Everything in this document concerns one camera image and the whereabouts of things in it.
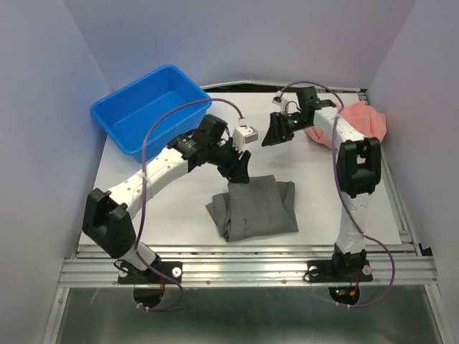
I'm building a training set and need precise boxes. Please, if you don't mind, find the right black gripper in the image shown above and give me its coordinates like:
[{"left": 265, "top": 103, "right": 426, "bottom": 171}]
[{"left": 260, "top": 112, "right": 310, "bottom": 148}]

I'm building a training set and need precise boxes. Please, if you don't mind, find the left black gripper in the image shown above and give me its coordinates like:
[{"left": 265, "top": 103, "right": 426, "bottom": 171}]
[{"left": 207, "top": 139, "right": 251, "bottom": 185}]

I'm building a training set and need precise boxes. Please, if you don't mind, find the grey skirt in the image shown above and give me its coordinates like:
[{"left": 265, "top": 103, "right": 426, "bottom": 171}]
[{"left": 206, "top": 175, "right": 298, "bottom": 243}]

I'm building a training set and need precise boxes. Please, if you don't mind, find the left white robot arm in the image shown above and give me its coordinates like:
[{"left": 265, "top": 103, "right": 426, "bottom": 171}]
[{"left": 82, "top": 115, "right": 258, "bottom": 282}]

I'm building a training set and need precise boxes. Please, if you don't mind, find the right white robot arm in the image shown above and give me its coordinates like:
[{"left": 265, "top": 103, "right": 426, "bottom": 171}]
[{"left": 262, "top": 87, "right": 381, "bottom": 282}]

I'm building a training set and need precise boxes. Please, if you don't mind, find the pink folded skirt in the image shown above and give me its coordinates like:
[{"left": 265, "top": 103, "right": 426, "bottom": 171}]
[{"left": 304, "top": 101, "right": 387, "bottom": 148}]

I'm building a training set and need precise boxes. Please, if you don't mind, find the blue plastic bin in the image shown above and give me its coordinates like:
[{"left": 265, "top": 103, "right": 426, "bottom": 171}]
[{"left": 90, "top": 64, "right": 211, "bottom": 163}]

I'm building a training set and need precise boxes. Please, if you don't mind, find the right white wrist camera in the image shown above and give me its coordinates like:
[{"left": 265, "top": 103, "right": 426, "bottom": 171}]
[{"left": 272, "top": 95, "right": 297, "bottom": 115}]

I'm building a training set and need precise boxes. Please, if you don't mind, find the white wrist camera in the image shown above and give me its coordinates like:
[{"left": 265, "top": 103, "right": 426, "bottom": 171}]
[
  {"left": 272, "top": 95, "right": 297, "bottom": 115},
  {"left": 232, "top": 126, "right": 259, "bottom": 151}
]

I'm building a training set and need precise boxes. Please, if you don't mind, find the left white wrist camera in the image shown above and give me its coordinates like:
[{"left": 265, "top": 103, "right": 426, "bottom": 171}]
[{"left": 232, "top": 126, "right": 259, "bottom": 151}]

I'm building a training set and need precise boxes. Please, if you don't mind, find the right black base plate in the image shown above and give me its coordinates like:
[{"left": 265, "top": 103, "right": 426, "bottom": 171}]
[{"left": 303, "top": 259, "right": 374, "bottom": 285}]

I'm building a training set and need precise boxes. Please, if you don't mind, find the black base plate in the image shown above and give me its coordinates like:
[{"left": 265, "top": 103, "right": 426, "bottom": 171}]
[
  {"left": 113, "top": 259, "right": 183, "bottom": 285},
  {"left": 303, "top": 259, "right": 374, "bottom": 285}
]

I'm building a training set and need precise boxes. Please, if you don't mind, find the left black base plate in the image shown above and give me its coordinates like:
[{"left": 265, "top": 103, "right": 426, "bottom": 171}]
[{"left": 113, "top": 259, "right": 183, "bottom": 285}]

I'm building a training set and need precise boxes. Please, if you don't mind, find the aluminium rail frame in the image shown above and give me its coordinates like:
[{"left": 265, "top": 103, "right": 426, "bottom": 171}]
[{"left": 41, "top": 84, "right": 448, "bottom": 344}]

